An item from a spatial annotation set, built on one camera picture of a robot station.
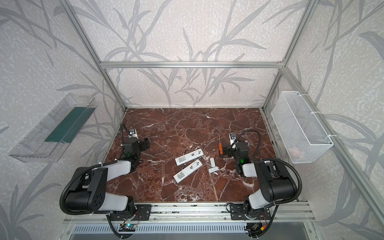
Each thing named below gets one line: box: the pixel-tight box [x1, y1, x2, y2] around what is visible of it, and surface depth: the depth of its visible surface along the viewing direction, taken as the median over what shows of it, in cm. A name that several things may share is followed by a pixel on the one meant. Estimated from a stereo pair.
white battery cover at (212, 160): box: [209, 157, 216, 167], surface depth 93 cm
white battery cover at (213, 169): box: [208, 166, 219, 173], surface depth 91 cm
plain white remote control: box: [174, 148, 204, 166], surface depth 94 cm
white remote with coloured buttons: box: [173, 159, 203, 184], surface depth 88 cm
